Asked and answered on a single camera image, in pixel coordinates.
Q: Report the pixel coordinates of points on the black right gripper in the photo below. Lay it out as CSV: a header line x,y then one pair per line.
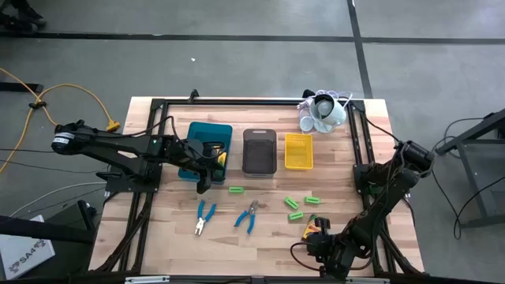
x,y
327,250

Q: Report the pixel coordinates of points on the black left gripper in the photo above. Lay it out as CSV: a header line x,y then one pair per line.
x,y
197,158

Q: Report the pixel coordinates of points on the green eraser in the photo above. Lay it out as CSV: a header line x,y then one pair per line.
x,y
291,203
295,215
236,189
312,200

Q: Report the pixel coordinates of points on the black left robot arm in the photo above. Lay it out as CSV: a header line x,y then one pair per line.
x,y
110,148

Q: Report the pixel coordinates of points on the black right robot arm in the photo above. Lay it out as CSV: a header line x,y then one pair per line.
x,y
378,221

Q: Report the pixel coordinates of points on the teal plastic bin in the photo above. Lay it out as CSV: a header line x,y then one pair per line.
x,y
205,132

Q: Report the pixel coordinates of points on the grey translucent plastic bin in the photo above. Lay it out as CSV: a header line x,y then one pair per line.
x,y
258,154

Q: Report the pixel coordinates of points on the yellow plastic basket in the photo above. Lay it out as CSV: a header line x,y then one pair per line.
x,y
298,152

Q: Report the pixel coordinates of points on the white round cap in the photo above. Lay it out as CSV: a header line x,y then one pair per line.
x,y
307,124

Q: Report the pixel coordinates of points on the white cylindrical projector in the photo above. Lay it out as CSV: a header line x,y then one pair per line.
x,y
329,112

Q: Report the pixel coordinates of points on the black side table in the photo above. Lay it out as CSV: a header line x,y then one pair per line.
x,y
469,132

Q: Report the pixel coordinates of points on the black floor stand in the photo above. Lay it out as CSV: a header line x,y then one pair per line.
x,y
39,230

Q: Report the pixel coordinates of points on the black flat floor bar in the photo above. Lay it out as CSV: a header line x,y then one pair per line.
x,y
19,87

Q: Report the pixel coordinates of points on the white cardboard box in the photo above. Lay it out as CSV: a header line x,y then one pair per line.
x,y
23,256

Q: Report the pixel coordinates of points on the person's foot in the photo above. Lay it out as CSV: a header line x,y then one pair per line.
x,y
29,16

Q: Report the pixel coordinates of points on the black aluminium table frame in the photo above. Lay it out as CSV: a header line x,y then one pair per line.
x,y
256,102

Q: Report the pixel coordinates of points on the silver metal bracket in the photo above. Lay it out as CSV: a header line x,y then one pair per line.
x,y
367,281
147,279

